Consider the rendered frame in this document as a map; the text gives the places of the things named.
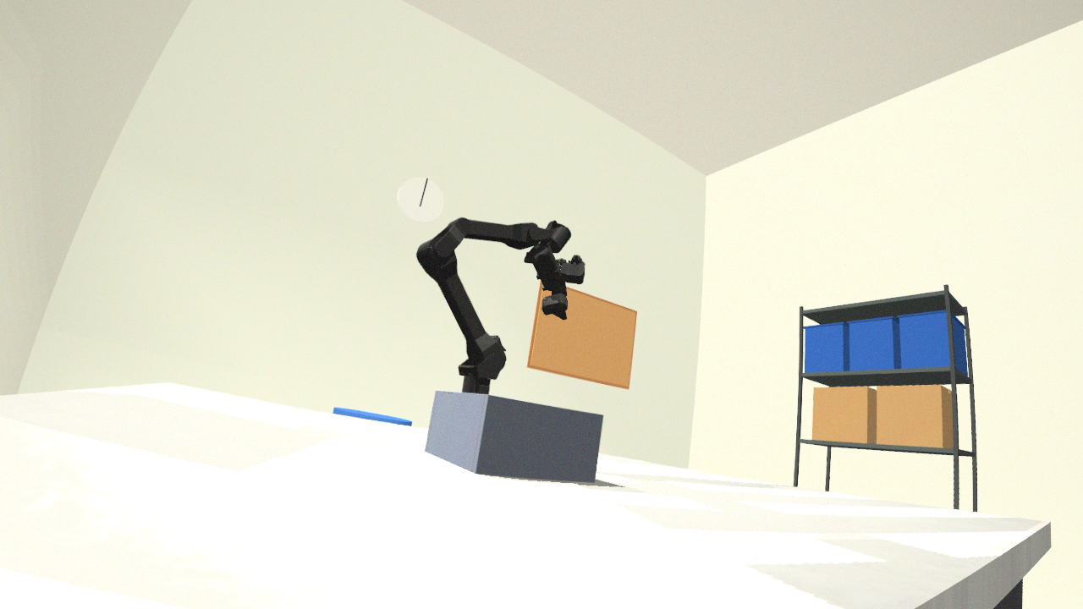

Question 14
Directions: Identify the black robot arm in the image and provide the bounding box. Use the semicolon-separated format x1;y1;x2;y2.
416;217;585;396

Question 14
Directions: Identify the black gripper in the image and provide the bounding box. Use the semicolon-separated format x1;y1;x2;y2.
536;258;567;320

